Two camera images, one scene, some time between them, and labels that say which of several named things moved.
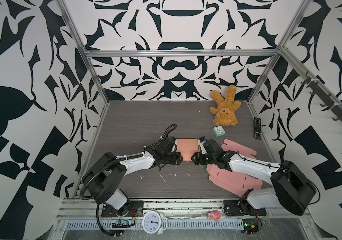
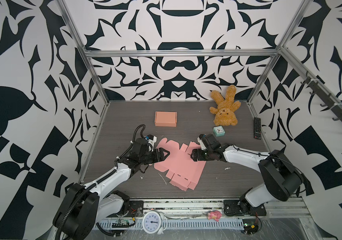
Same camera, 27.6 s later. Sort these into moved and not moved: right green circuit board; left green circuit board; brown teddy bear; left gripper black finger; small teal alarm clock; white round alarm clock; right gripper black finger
Moved: left gripper black finger
Not moved: right gripper black finger; white round alarm clock; right green circuit board; small teal alarm clock; brown teddy bear; left green circuit board
